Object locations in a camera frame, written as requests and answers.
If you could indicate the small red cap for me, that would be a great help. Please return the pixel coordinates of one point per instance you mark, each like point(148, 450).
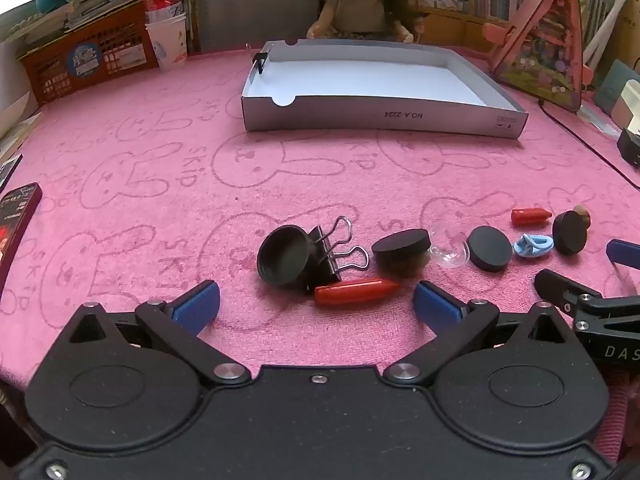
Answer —
point(527, 216)

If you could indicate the doll with brown hair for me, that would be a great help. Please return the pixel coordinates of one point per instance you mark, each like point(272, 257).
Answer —
point(360, 10)

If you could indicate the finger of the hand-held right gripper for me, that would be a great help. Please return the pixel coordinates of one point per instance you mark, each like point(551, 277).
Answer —
point(624, 252)
point(557, 287)

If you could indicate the orange plastic basket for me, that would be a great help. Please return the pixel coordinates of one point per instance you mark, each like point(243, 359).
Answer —
point(115, 42)

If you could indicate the black device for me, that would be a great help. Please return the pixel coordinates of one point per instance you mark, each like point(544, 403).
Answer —
point(630, 147)

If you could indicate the small black binder clip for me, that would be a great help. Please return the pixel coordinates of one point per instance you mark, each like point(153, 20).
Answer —
point(260, 60)

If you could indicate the light blue plastic clip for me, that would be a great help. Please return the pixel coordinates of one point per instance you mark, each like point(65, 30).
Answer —
point(542, 242)

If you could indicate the dark red box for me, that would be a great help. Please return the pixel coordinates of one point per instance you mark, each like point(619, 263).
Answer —
point(15, 225)

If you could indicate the grey cardboard box tray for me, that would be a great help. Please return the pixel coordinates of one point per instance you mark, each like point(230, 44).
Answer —
point(375, 80)

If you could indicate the white paper cup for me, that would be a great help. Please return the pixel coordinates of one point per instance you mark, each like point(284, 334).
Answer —
point(167, 42)

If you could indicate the brown wooden knob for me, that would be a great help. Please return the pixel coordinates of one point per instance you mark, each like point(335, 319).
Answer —
point(584, 217)

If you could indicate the white lamp stand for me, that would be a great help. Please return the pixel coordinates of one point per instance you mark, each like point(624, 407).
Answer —
point(612, 15)

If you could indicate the black round lid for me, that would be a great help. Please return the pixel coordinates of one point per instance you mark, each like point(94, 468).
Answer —
point(282, 260)

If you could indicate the teal notebook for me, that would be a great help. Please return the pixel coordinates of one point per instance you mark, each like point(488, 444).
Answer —
point(612, 82)

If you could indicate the wooden drawer organizer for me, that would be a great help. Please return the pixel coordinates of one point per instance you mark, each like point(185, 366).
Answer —
point(450, 27)

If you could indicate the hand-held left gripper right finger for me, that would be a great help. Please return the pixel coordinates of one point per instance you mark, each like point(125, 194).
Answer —
point(435, 305)

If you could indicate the pink rabbit-print cloth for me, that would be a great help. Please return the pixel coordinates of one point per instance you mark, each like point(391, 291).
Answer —
point(150, 160)

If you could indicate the clear suction cup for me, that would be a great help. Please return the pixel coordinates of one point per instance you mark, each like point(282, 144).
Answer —
point(447, 255)

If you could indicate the black round disc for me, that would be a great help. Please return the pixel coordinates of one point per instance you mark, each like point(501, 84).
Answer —
point(569, 232)
point(490, 249)
point(400, 246)

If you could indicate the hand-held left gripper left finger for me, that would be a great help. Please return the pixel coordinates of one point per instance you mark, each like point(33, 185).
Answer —
point(197, 305)

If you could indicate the pink triangular toy house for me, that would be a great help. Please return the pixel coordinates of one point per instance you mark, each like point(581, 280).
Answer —
point(550, 45)

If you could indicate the long red pointed cap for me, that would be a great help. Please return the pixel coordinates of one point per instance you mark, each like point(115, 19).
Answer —
point(355, 292)

